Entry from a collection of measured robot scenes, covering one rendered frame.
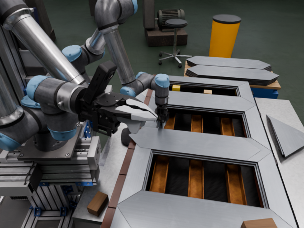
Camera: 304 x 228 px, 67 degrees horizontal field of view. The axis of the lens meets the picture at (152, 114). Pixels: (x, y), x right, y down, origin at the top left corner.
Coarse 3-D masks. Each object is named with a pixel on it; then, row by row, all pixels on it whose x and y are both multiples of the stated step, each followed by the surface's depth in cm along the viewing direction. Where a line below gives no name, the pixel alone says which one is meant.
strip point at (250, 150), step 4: (244, 140) 131; (244, 144) 129; (248, 144) 129; (244, 148) 126; (248, 148) 126; (252, 148) 126; (256, 148) 126; (244, 152) 124; (248, 152) 124; (252, 152) 124; (256, 152) 124; (248, 156) 122; (252, 156) 122
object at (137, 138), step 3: (141, 129) 139; (144, 129) 139; (138, 132) 137; (141, 132) 137; (144, 132) 137; (135, 135) 135; (138, 135) 135; (141, 135) 135; (135, 138) 133; (138, 138) 132; (141, 138) 132; (135, 141) 131; (138, 141) 131; (141, 141) 131; (138, 144) 129
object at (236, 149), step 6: (228, 138) 133; (234, 138) 133; (240, 138) 133; (228, 144) 129; (234, 144) 129; (240, 144) 129; (234, 150) 125; (240, 150) 125; (234, 156) 122; (240, 156) 122
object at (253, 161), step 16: (240, 96) 169; (208, 112) 157; (224, 112) 156; (240, 112) 154; (256, 144) 129; (208, 160) 122; (224, 160) 121; (240, 160) 120; (256, 160) 120; (256, 176) 114
